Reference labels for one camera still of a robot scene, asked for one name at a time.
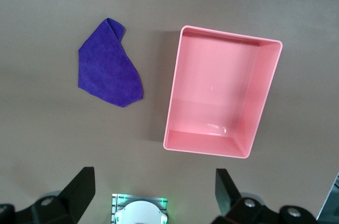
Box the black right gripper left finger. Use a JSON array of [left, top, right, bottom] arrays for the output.
[[15, 166, 96, 224]]

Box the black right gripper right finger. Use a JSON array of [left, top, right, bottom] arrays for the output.
[[211, 168, 317, 224]]

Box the purple microfibre cloth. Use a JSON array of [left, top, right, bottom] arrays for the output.
[[77, 17, 145, 109]]

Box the pink plastic bin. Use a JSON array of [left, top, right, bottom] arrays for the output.
[[162, 25, 283, 159]]

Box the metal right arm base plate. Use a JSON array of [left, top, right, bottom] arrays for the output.
[[111, 193, 169, 224]]

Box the grey metal frame profile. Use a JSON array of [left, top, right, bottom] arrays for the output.
[[316, 171, 339, 221]]

